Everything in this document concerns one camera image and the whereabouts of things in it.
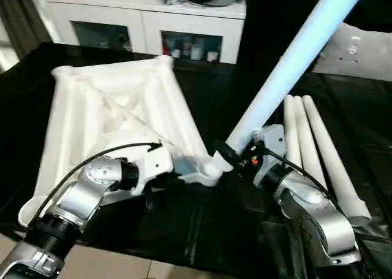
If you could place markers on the white plastic table top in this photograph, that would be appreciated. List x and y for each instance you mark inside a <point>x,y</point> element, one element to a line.
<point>110,107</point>

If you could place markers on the white plastic table leg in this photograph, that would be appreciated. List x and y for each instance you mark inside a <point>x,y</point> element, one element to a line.
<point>291,132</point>
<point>334,162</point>
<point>309,150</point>
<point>288,64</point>

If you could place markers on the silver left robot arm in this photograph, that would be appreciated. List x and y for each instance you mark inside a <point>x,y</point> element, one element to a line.
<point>67,217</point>

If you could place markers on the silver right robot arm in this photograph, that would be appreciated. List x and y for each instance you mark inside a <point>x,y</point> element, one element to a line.
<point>312,217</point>

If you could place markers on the black work mat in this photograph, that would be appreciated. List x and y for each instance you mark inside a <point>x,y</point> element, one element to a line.
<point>202,230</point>

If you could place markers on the white glass-door cabinet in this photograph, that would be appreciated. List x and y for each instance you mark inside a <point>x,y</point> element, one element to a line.
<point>122,15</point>

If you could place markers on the grey curtain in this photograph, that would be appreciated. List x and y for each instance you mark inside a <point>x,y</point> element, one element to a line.
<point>21,15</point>

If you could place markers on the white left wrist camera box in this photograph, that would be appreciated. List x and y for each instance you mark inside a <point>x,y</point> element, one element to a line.
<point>150,165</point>

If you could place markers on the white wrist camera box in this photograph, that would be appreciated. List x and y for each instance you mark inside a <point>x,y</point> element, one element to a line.
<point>272,141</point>
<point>150,165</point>

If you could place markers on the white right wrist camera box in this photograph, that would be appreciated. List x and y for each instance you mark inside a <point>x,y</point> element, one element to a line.
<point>272,141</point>

